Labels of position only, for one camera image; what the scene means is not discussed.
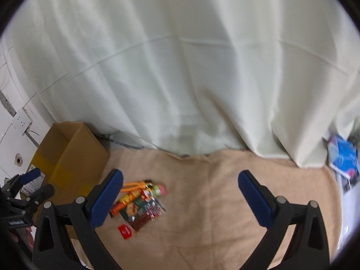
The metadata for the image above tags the small red sachet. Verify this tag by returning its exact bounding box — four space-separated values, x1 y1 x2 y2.
117 223 133 240

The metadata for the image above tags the orange stick packet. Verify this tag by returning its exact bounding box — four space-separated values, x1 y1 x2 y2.
120 179 152 194

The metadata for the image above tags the white curtain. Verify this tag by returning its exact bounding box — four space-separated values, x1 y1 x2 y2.
5 0 360 170

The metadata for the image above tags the dark red snack packet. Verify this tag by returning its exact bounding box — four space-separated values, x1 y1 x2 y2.
130 198 166 232

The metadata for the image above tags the blue plastic package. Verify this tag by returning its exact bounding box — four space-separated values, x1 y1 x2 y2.
327 134 360 179

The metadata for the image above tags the brown cardboard box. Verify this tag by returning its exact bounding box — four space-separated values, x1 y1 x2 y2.
30 121 110 239

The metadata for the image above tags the green snack packet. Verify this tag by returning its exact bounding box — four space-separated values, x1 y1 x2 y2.
119 198 148 223

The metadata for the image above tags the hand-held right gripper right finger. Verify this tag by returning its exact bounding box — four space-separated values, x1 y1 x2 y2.
238 170 330 270

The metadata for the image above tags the black and white package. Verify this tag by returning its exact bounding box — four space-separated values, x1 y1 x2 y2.
340 174 358 195

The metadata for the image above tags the white wall socket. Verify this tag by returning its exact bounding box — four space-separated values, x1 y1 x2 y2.
11 112 32 131

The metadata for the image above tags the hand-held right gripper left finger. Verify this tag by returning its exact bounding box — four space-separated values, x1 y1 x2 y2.
32 169 124 270

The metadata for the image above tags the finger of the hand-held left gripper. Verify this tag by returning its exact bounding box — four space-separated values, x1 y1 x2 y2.
8 183 55 213
6 168 41 192

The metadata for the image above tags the orange snack packet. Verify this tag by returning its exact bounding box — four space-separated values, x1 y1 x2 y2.
109 189 142 218

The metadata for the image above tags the beige blanket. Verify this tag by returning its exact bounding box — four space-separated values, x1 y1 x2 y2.
64 146 343 270

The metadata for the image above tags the pink capped tube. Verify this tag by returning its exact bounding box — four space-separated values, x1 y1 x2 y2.
144 183 167 198

